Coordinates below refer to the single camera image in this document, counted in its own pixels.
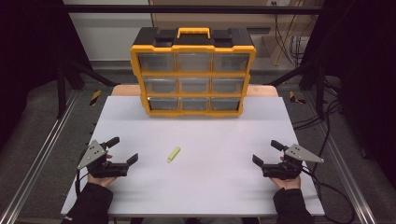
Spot yellow-green marker pen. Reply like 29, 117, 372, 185
166, 147, 181, 164

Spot hand-held gripper cable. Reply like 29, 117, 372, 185
300, 166, 356, 224
75, 148, 92, 197

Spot right hand-held gripper cable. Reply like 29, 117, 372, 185
300, 166, 356, 224

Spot left hand-held gripper cable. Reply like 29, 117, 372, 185
75, 148, 92, 197

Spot hanging black cables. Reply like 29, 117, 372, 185
274, 13, 309, 66

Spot person's left hand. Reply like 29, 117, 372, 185
87, 153, 118, 189

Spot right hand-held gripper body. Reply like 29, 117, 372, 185
262, 143, 325, 181

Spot black horizontal frame bar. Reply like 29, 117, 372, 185
62, 4, 325, 15

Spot yellow black organizer cabinet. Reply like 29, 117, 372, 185
129, 26, 257, 119

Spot aluminium rail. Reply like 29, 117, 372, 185
300, 92, 377, 224
0, 90, 80, 224

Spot black yellow striped tape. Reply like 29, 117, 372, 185
289, 91, 306, 105
89, 90, 102, 106

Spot clear organizer drawer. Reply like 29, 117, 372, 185
143, 76, 177, 94

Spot black floor cables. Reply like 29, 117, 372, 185
292, 77, 344, 175

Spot person's right hand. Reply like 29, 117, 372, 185
270, 157, 302, 190

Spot grid of clear plastic bins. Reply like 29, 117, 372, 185
137, 51, 251, 112

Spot white table board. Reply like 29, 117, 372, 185
60, 95, 325, 217

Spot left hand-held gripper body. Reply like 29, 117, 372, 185
77, 139, 129, 179

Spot black metal stand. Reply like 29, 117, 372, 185
55, 57, 120, 119
267, 59, 326, 119

